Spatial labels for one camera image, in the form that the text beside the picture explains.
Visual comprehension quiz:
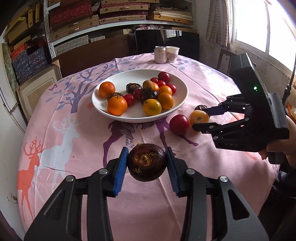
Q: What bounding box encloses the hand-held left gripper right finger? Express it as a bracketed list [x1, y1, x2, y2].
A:
[165, 147, 270, 241]

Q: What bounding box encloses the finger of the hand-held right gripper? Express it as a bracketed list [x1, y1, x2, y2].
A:
[192, 118, 251, 140]
[205, 94, 250, 116]

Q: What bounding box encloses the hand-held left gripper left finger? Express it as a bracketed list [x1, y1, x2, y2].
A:
[24, 147, 129, 241]

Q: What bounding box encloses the dark brown mangosteen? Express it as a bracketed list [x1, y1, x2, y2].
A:
[127, 143, 167, 182]

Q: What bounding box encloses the large dark red tomato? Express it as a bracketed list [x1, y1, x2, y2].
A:
[169, 114, 190, 136]

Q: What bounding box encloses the small orange mandarin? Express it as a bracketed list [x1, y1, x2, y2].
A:
[158, 85, 173, 96]

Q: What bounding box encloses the large orange mandarin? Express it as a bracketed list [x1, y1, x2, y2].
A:
[107, 96, 128, 116]

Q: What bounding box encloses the white ceramic bowl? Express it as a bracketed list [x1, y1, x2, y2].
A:
[92, 69, 189, 123]

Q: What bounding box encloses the person's right hand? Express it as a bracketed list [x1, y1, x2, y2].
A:
[258, 115, 296, 161]

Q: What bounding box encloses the dark wooden chair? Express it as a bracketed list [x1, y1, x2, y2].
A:
[216, 48, 241, 77]

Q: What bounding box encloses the pink deer print tablecloth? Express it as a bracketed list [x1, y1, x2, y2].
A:
[16, 53, 279, 241]

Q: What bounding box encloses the white paper cup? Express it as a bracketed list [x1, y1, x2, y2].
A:
[166, 46, 180, 63]

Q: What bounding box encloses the white drink can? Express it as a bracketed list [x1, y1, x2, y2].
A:
[154, 46, 167, 64]

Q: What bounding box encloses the person's dark clothing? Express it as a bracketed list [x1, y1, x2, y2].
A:
[257, 160, 296, 241]

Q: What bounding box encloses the bamboo bead curtain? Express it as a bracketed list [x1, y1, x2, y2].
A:
[205, 0, 234, 45]

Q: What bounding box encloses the bright window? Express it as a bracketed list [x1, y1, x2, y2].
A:
[228, 0, 296, 77]

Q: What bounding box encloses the pink cloth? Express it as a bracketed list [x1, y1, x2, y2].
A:
[135, 24, 166, 30]

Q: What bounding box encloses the white metal shelf unit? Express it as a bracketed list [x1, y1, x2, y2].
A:
[43, 0, 197, 59]

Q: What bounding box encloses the dark wooden board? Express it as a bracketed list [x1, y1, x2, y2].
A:
[52, 35, 137, 78]

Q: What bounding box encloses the white panel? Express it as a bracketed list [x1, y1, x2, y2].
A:
[0, 42, 29, 133]

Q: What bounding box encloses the stack of blue floral boxes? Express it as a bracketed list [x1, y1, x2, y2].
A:
[10, 42, 50, 84]

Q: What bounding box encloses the green marbled slab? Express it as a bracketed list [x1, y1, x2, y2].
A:
[2, 43, 19, 93]

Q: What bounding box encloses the pile of flat patterned boxes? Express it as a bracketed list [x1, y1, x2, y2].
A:
[48, 0, 195, 50]

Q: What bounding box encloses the stack of yellow brown boxes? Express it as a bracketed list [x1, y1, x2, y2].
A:
[5, 3, 43, 44]

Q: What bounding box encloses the wooden picture frame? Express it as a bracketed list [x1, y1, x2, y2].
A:
[16, 60, 63, 121]

